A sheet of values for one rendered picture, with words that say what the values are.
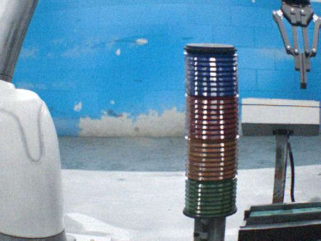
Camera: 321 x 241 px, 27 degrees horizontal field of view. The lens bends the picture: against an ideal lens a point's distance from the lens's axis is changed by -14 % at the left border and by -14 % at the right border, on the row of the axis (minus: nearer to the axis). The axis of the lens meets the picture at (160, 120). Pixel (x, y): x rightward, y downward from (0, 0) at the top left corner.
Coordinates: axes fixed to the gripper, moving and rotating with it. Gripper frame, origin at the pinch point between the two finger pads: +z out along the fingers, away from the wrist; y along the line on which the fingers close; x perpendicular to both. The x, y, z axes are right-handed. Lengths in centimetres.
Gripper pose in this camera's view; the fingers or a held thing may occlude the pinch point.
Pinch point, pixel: (303, 70)
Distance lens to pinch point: 143.1
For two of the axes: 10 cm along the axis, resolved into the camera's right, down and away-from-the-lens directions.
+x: 1.6, 3.4, 9.3
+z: -0.8, 9.4, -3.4
